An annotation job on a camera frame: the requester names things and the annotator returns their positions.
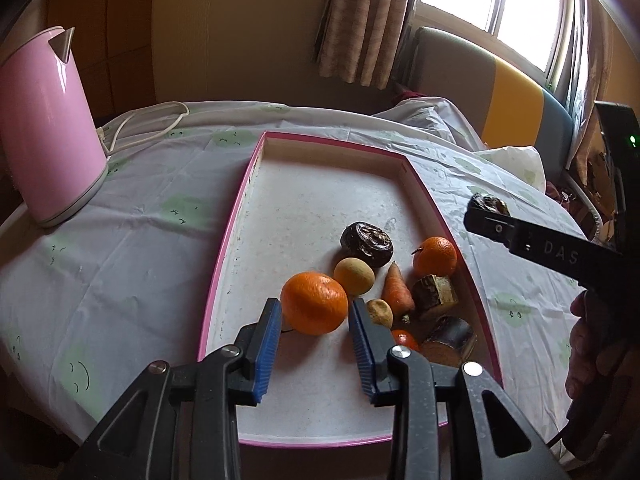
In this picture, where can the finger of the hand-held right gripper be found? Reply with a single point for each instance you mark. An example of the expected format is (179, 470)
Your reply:
(487, 225)

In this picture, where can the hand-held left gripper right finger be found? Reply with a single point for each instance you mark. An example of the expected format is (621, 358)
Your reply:
(362, 355)

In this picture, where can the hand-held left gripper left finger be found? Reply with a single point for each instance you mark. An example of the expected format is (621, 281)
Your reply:
(265, 355)

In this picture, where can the dark brown wrinkled fruit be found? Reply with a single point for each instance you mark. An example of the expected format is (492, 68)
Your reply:
(490, 204)

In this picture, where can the small tan round fruit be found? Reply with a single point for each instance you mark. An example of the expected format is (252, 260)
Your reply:
(380, 313)

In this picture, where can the red cherry tomato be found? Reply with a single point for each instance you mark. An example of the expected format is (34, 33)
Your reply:
(406, 340)

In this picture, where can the orange mandarin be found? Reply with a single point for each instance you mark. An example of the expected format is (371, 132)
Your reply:
(435, 257)
(314, 303)

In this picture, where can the small carrot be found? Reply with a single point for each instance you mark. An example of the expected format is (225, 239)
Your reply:
(396, 291)

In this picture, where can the large tan round fruit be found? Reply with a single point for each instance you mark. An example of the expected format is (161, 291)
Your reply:
(354, 275)

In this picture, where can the dark chocolate pastry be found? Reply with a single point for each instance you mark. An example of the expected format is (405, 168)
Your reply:
(367, 243)

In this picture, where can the pink-rimmed white tray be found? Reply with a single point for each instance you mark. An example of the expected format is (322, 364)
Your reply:
(310, 210)

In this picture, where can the person's right hand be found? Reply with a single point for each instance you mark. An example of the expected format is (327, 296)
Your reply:
(590, 355)

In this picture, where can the white plastic sheet lump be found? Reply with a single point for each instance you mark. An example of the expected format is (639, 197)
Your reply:
(430, 120)

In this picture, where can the grey yellow blue headboard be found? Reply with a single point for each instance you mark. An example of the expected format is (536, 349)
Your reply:
(515, 105)

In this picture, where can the sheer curtain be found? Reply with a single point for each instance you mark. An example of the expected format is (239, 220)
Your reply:
(592, 60)

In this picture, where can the dark red cloth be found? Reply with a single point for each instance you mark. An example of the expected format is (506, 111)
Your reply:
(407, 96)

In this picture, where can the printed plastic tablecloth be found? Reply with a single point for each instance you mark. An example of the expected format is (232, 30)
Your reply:
(125, 240)

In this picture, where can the window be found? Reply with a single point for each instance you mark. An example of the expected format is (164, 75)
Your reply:
(490, 0)

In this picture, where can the beige patterned curtain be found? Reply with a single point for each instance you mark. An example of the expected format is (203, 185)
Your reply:
(365, 20)

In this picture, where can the pink electric kettle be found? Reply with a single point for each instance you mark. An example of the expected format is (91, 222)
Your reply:
(45, 135)

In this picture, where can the wooden wardrobe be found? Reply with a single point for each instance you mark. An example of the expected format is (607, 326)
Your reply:
(100, 35)

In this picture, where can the metal bed rail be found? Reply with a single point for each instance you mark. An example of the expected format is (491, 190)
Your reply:
(585, 200)

